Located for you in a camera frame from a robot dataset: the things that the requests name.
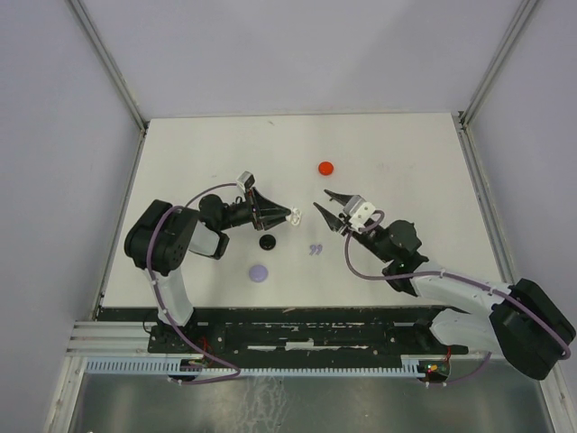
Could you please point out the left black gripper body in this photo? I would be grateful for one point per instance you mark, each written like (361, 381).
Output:
(254, 214)

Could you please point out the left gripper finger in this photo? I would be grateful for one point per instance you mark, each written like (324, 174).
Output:
(270, 221)
(264, 206)

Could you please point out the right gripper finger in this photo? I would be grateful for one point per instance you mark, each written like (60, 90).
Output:
(334, 223)
(349, 203)

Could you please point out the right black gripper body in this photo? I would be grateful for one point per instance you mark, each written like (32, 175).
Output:
(348, 229)

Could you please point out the white earbud charging case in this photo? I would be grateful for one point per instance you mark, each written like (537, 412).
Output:
(295, 217)

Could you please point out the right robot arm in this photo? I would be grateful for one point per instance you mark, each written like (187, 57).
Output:
(518, 321)

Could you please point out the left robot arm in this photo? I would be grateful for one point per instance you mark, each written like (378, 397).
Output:
(164, 234)

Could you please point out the purple earbud charging case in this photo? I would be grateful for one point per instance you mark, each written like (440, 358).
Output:
(258, 273)

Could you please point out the right circuit board with leds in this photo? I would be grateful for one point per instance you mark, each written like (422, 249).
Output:
(436, 371)

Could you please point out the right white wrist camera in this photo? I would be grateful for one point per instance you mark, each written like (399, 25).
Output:
(373, 216)

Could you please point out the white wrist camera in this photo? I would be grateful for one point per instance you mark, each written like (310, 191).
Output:
(245, 181)
(373, 216)

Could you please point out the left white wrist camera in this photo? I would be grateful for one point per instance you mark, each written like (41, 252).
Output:
(245, 181)

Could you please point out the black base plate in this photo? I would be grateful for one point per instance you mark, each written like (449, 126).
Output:
(414, 315)

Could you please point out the right aluminium frame post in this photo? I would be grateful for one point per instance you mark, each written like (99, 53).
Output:
(509, 41)

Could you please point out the aluminium frame post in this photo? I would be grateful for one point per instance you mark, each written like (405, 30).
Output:
(88, 27)
(509, 41)

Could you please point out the aluminium frame rail front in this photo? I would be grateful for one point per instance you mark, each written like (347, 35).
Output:
(85, 338)

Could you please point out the left aluminium frame post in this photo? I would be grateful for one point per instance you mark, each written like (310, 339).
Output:
(88, 27)

